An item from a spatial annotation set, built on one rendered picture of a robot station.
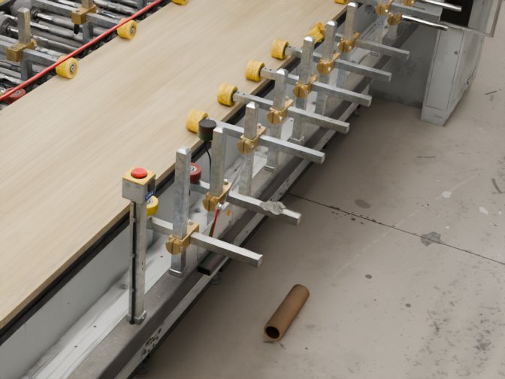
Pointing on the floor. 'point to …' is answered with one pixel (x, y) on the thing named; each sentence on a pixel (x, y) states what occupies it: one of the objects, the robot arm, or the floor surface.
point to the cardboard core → (286, 312)
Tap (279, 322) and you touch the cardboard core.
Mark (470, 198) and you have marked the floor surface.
